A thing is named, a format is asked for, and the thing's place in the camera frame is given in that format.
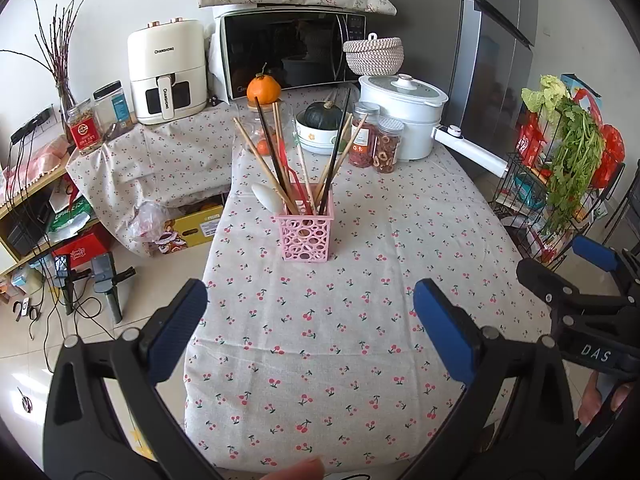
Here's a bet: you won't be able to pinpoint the grey tripod handle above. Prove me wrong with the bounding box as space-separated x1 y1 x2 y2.
90 252 137 325

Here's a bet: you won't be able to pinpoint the red label nut jar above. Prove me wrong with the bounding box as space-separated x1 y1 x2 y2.
66 98 106 156

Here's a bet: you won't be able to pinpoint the black wire basket rack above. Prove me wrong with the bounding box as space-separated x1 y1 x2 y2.
490 105 626 266

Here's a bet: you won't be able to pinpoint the black door microwave oven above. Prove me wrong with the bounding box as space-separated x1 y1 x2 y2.
212 2 368 102

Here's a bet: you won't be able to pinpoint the person's left hand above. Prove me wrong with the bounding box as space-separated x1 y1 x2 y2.
272 456 326 480

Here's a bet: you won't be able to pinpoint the blue and yellow box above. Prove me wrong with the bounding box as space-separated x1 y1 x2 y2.
560 74 603 111

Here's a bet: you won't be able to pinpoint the grey refrigerator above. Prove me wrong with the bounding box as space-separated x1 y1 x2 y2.
352 0 540 181

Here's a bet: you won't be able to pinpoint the green leafy herbs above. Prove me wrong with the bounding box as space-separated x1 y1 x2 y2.
545 95 608 231

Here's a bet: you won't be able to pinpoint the wooden shelf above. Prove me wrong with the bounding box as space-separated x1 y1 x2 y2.
0 157 76 281

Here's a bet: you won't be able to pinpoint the white electric cooking pot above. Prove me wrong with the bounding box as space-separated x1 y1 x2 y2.
359 74 510 178

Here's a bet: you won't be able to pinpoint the blue label black lid jar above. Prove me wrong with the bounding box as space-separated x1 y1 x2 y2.
92 80 137 133

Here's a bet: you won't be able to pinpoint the red plastic bag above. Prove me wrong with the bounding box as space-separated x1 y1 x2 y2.
590 124 626 188

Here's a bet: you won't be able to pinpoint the pink utensil holder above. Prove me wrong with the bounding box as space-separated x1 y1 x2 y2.
274 212 335 263

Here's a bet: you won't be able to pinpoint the white cloth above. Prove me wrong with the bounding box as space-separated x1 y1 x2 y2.
202 20 223 106

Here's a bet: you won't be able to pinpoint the red snack packet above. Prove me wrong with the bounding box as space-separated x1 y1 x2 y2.
515 110 546 161

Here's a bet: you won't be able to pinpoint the glass jar with wooden lid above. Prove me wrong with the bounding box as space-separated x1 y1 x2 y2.
244 100 296 158

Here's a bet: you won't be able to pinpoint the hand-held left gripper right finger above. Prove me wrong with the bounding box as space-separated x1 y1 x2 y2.
400 278 583 480

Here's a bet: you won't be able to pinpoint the large orange with stem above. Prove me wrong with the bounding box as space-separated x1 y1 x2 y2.
247 63 282 102

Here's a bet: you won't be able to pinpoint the red plastic spoon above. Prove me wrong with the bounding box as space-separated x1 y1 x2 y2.
277 142 313 216

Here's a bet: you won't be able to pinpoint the cream air fryer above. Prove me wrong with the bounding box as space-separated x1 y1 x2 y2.
126 17 208 126

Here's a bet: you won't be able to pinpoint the bare dry branches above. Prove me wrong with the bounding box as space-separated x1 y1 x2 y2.
0 0 88 86

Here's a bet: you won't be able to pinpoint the green and white bag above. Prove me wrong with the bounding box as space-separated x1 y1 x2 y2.
47 197 93 241

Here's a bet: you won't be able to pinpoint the pink packet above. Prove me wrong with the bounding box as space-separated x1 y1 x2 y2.
30 137 73 181

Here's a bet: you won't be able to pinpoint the white spoon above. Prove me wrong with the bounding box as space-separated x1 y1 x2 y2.
250 181 286 213

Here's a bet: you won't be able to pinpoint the clear plastic bag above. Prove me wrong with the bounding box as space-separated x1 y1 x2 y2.
125 200 168 246

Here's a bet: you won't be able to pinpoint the black power strip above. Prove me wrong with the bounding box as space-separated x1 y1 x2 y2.
11 115 51 143

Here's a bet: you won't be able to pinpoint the black chopstick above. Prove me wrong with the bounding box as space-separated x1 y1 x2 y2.
318 87 352 216

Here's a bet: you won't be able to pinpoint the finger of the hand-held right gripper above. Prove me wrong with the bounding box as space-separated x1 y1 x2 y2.
516 258 581 307
571 236 640 295

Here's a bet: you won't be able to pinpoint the dried chili jar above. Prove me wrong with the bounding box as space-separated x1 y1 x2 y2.
348 102 381 168

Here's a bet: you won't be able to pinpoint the dark green squash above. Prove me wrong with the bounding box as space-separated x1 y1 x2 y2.
304 101 347 131

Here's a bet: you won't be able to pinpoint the cherry print tablecloth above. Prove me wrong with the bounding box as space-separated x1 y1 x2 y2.
66 102 238 258
182 85 553 480

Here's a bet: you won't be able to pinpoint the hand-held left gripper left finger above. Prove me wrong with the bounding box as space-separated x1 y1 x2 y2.
42 278 221 480

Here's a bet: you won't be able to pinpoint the red box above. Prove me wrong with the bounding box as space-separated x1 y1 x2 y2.
52 232 108 268

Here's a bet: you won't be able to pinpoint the white flowered bowl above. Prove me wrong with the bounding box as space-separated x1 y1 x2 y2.
295 109 353 156

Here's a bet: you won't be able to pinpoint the dried fruit rings jar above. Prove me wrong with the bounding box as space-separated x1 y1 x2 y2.
372 116 405 175

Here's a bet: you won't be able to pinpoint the glass vase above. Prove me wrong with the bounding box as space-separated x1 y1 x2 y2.
56 77 81 131

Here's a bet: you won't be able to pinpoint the person's right hand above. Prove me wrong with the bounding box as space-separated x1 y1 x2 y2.
577 372 633 426

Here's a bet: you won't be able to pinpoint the woven lidded basket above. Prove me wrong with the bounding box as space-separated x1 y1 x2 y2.
343 33 404 77

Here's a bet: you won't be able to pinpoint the yellow cardboard box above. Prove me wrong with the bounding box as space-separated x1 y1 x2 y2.
150 202 226 256

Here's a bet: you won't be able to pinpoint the napa cabbage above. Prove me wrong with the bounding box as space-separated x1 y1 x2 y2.
521 75 571 116

